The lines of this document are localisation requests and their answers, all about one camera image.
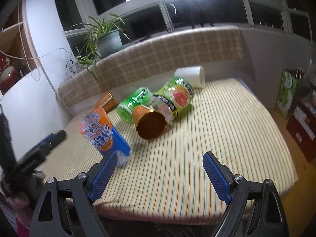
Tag orange blue Arctic Ocean cup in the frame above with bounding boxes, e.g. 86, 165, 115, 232
76, 108, 131, 166

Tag far copper orange cup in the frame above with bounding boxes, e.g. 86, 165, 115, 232
94, 91, 118, 113

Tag copper orange cup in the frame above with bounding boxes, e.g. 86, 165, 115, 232
132, 105, 166, 141
94, 91, 118, 113

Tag near copper orange cup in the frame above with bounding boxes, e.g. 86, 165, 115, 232
132, 105, 166, 141

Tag green grapefruit label cup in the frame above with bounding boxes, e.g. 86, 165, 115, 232
150, 77, 194, 121

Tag white plastic cup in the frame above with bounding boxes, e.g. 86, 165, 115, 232
174, 66, 205, 88

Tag green plastic cup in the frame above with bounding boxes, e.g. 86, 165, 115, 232
116, 87, 153, 124

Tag striped beige seat cushion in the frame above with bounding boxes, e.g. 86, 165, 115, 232
36, 77, 298, 226

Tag dark red cardboard box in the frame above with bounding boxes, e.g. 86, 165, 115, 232
286, 101, 316, 162

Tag green white shopping bag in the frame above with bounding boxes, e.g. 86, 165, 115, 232
276, 69, 305, 118

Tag potted spider plant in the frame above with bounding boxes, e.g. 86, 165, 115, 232
69, 13, 129, 80

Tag plaid brown back cushion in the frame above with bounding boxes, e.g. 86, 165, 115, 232
57, 26, 244, 108

